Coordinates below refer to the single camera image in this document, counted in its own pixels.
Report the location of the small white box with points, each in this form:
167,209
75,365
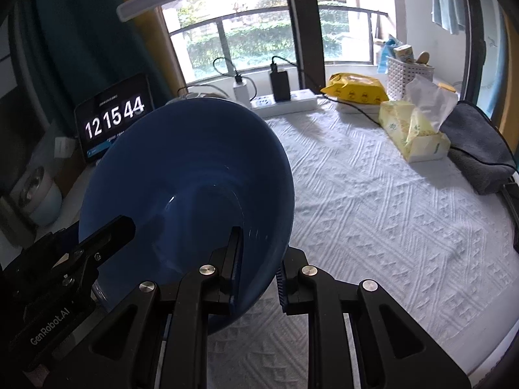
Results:
64,147

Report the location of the grey folded cloth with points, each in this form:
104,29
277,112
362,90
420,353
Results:
478,149

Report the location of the black power adapter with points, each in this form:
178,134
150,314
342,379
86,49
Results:
279,80

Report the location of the yellow tissue pack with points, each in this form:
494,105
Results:
414,123

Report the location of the large blue bowl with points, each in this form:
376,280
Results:
186,174

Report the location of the white power strip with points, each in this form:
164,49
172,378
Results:
301,100

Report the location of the white woven basket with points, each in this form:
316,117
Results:
399,74

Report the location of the white phone charger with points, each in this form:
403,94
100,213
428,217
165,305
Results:
241,91

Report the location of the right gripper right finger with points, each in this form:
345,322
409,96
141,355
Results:
298,293

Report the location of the yellow wet wipes pack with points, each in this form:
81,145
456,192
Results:
355,88

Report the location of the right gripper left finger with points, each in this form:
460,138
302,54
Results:
224,286

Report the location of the stacked steel pastel bowls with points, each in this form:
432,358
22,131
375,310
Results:
38,197

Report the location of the white textured tablecloth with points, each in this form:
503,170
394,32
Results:
441,250

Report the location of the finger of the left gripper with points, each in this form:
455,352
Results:
107,240

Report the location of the tablet showing clock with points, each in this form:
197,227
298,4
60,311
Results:
101,119

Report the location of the orange lidded jar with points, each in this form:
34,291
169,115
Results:
447,87

